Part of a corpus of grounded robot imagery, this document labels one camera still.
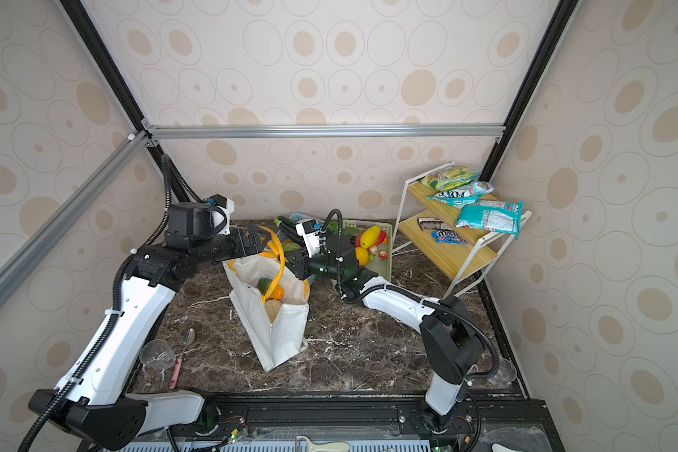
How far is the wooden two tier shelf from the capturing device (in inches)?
28.3

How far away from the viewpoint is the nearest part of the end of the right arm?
64 cm

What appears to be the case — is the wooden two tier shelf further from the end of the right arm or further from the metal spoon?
the metal spoon
